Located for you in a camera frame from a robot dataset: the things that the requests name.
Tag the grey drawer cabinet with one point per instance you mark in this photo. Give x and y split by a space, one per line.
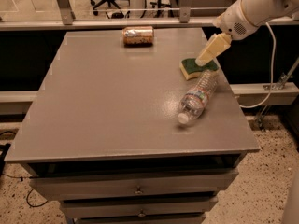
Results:
107 109

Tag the clear plastic water bottle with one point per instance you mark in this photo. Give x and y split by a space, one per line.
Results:
195 100

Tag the green and yellow sponge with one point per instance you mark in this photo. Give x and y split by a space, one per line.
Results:
191 70

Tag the metal guard rail frame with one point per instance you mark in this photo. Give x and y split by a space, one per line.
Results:
20 15

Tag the middle grey drawer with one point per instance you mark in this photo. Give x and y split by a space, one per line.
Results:
139 208

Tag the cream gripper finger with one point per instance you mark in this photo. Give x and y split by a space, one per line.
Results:
216 45

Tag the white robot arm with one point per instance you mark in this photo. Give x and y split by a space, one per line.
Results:
259 12

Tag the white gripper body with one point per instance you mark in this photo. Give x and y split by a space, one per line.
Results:
231 23

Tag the orange soda can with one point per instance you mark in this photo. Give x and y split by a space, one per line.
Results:
138 35

